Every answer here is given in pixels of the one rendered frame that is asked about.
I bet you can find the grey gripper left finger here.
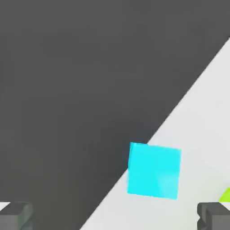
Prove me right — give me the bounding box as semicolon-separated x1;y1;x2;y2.
0;201;34;230

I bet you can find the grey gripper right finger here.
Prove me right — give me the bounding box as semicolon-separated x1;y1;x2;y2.
197;202;230;230

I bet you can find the small lime green cube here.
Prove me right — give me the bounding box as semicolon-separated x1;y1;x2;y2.
218;187;230;203

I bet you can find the small cyan cube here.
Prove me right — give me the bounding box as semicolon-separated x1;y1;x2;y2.
127;142;182;201

